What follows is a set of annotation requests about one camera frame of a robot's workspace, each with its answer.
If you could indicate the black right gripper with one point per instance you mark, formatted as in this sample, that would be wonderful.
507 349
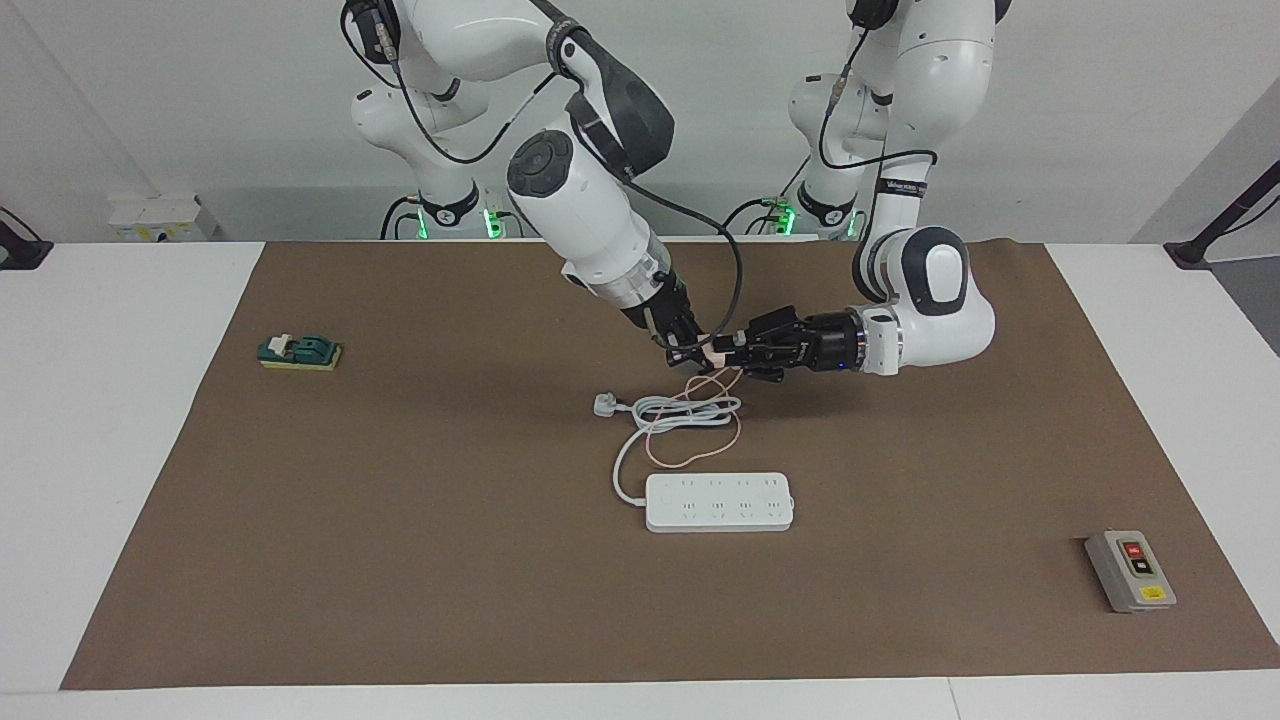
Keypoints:
660 305

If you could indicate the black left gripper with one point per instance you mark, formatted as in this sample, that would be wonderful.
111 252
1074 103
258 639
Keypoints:
815 345

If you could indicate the pink charger adapter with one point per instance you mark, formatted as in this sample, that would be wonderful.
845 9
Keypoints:
716 353

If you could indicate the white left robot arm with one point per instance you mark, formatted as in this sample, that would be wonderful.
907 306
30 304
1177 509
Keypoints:
940 300

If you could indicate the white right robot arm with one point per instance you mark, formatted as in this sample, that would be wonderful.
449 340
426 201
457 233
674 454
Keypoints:
590 210

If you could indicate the white power strip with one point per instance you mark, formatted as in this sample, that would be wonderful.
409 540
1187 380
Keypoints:
720 503

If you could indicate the brown table mat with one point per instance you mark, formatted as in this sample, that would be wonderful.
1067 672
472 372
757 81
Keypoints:
500 600

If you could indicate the grey on-off button box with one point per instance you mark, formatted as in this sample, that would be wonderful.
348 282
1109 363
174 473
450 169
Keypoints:
1125 580

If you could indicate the black clamp stand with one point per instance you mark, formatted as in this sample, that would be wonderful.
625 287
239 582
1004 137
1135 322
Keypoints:
1190 252
20 255

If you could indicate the green knife switch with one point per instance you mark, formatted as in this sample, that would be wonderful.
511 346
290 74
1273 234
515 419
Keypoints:
310 350

